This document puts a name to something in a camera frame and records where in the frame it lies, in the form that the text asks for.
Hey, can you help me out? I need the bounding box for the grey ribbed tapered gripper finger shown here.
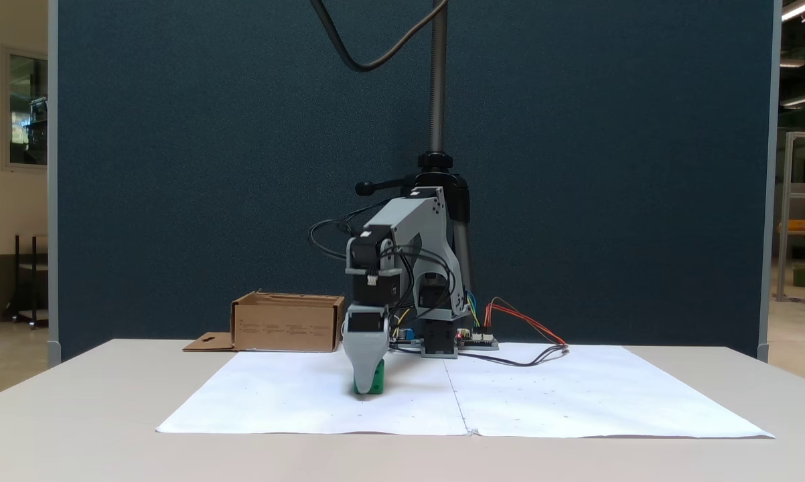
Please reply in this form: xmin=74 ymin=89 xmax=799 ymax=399
xmin=344 ymin=333 xmax=390 ymax=396

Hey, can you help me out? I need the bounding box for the green die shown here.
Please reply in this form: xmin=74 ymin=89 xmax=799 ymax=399
xmin=353 ymin=359 xmax=386 ymax=396

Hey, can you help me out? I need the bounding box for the brown cardboard box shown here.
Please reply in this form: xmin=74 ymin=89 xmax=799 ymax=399
xmin=183 ymin=291 xmax=346 ymax=353

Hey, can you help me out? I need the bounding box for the white paper sheet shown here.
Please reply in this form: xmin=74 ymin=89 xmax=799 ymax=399
xmin=446 ymin=343 xmax=776 ymax=440
xmin=156 ymin=348 xmax=473 ymax=436

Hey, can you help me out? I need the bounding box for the dark blue partition panel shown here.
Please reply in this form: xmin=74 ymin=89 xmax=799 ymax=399
xmin=48 ymin=0 xmax=782 ymax=364

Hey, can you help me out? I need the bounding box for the black shelf stand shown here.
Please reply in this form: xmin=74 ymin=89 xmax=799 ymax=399
xmin=11 ymin=233 xmax=50 ymax=329

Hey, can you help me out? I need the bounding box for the black gripper wire loop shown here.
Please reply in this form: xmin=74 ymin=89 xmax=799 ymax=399
xmin=390 ymin=244 xmax=459 ymax=321

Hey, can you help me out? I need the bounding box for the black arm wire bundle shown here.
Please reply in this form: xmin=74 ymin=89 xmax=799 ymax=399
xmin=308 ymin=199 xmax=393 ymax=263

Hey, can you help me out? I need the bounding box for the green circuit board with wires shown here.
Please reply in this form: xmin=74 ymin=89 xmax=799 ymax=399
xmin=456 ymin=328 xmax=500 ymax=351

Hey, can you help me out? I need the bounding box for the black and orange cable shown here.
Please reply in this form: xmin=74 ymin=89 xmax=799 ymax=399
xmin=457 ymin=298 xmax=571 ymax=368

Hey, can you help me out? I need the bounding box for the black camera tripod stand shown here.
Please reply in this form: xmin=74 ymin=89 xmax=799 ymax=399
xmin=354 ymin=0 xmax=475 ymax=315

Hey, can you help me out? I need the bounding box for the thick black cable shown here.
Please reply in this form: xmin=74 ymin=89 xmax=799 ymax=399
xmin=310 ymin=0 xmax=450 ymax=73

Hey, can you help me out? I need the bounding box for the framed wall window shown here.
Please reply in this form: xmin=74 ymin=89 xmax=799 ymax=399
xmin=1 ymin=46 xmax=50 ymax=172

